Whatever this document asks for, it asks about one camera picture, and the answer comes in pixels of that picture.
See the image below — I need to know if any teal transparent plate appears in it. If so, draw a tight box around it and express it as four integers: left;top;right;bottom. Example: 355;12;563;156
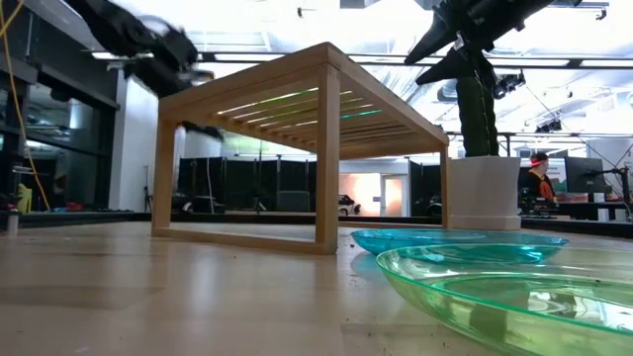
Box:
350;226;570;264

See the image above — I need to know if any black overhead camera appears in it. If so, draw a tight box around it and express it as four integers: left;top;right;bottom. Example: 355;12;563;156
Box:
492;68;527;101

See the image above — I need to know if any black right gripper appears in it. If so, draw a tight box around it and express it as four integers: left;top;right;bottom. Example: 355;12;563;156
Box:
404;0;558;88

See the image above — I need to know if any person with red headband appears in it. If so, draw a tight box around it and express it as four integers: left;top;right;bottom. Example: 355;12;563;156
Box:
522;151;558;205

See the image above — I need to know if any black computer monitor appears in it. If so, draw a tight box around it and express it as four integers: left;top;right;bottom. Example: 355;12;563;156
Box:
564;156;607;196

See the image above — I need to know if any black partition wall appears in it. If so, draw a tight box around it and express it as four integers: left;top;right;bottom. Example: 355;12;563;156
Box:
176;156;317;214

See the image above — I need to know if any wooden slatted shelf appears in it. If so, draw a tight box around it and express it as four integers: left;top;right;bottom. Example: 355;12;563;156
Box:
150;42;451;256

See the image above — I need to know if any green transparent plate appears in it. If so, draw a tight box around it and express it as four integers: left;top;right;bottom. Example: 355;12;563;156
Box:
375;243;633;356

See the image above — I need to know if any white car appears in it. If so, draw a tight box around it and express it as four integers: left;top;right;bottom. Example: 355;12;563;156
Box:
338;194;363;217

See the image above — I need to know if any yellow cable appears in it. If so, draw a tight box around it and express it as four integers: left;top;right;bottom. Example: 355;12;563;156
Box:
0;0;52;212

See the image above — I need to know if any white plant pot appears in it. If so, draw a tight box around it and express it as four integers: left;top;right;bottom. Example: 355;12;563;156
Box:
447;155;523;231

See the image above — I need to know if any tall green cactus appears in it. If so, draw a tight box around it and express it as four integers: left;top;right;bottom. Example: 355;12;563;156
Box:
454;73;500;158

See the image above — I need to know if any black ceiling spotlight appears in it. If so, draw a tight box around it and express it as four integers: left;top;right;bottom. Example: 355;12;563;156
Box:
534;117;564;134

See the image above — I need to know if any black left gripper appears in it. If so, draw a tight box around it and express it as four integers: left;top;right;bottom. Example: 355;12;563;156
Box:
122;24;225;142

